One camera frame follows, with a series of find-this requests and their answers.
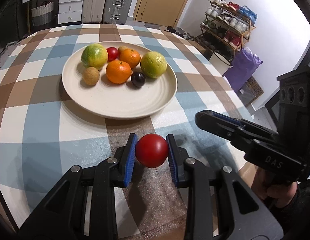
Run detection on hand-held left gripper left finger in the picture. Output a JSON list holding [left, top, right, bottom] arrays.
[[18, 133, 138, 240]]

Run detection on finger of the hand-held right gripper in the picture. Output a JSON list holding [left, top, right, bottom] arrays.
[[212, 112, 278, 140], [195, 110, 253, 153]]

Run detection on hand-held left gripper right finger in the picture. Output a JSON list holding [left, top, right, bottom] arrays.
[[166, 134, 283, 240]]

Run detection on red tomato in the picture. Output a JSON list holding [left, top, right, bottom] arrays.
[[106, 47, 119, 62], [135, 133, 169, 168]]

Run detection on cream round plate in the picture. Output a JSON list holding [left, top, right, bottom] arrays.
[[62, 41, 177, 120]]

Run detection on dark purple plum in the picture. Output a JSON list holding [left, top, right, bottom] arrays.
[[130, 71, 146, 88]]

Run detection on orange mandarin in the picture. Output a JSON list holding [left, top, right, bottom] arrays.
[[119, 48, 141, 69], [106, 59, 132, 84]]

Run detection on large green yellow citrus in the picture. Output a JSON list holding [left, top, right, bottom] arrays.
[[81, 44, 108, 70]]

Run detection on person's right forearm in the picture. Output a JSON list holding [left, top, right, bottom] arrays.
[[268, 179, 310, 240]]

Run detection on person's right hand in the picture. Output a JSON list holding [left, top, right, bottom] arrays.
[[252, 167, 298, 207]]

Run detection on brown doormat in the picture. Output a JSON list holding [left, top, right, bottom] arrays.
[[237, 76, 264, 108]]

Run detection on purple bag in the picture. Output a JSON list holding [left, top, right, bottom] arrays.
[[222, 47, 263, 93]]

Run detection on white basin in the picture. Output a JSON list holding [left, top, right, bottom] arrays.
[[210, 50, 233, 67]]

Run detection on wooden shoe rack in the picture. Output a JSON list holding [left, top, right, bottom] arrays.
[[200, 0, 255, 55]]

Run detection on dark shoes group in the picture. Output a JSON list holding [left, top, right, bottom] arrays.
[[165, 26, 195, 40]]

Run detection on rows of shoes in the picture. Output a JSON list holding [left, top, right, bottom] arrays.
[[202, 0, 252, 47]]

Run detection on wooden door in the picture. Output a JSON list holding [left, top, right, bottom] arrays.
[[133, 0, 197, 28]]

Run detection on silver suitcase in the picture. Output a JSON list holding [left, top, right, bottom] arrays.
[[103, 0, 137, 25]]

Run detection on beige suitcase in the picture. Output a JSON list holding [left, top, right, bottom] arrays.
[[82, 0, 110, 24]]

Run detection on grey fringed rug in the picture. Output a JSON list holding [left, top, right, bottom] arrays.
[[0, 40, 22, 63]]

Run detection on white drawer cabinet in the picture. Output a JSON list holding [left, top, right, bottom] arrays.
[[22, 0, 85, 25]]

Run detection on wicker basket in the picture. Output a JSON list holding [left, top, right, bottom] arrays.
[[31, 1, 55, 27]]

